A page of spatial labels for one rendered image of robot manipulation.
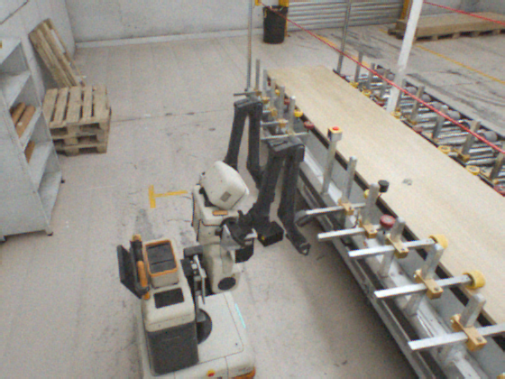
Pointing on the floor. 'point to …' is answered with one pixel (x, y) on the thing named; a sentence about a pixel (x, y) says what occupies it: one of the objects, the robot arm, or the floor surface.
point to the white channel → (404, 54)
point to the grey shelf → (41, 154)
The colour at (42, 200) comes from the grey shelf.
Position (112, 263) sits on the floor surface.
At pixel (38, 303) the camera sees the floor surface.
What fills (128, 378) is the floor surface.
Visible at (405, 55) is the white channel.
